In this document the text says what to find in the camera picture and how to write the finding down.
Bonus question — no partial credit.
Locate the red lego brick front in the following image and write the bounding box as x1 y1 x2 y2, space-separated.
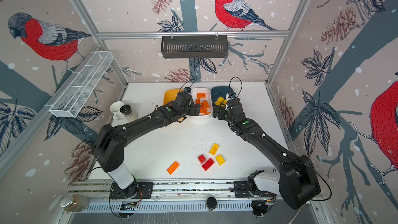
202 158 215 171

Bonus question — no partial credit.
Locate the orange lego brick front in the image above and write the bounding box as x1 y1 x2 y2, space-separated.
167 161 180 175

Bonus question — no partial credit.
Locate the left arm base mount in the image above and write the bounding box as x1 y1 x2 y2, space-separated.
109 181 154 200

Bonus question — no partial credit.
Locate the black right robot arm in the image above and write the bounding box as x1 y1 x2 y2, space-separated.
213 98 321 209

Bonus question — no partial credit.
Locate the orange lego brick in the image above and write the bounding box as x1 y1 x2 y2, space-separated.
196 98 210 115
167 161 180 175
197 93 206 99

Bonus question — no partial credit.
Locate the white wire wall basket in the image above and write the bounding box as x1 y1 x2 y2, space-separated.
49 51 114 118

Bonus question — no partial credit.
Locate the black wire wall basket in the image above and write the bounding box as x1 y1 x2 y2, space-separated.
161 35 229 59

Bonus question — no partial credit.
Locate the white plastic container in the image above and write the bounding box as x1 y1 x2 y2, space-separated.
191 88 213 119

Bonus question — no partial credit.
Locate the teal plastic container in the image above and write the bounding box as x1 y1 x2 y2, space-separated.
210 86 234 102

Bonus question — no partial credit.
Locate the yellow plastic container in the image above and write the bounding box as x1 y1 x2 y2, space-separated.
163 89 183 105

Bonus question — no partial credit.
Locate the small red lego brick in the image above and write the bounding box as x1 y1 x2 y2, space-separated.
198 155 206 164

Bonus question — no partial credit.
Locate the black lidded shaker jar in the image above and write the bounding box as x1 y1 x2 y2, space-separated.
120 104 137 123

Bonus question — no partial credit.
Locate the yellow lego brick large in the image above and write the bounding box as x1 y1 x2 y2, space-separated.
209 143 219 156

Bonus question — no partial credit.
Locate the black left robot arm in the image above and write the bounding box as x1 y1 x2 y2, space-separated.
92 87 200 190

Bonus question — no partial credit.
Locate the yellow lego brick front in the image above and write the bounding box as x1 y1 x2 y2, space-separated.
216 155 225 166

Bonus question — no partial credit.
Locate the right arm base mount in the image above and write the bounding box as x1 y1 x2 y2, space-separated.
229 169 280 199

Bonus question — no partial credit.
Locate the black round knob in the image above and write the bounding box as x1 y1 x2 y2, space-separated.
206 197 218 211

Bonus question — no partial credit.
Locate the white cup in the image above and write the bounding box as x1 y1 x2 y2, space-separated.
109 101 125 120

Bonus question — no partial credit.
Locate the glass jar front left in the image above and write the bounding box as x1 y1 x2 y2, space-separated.
60 194 89 212

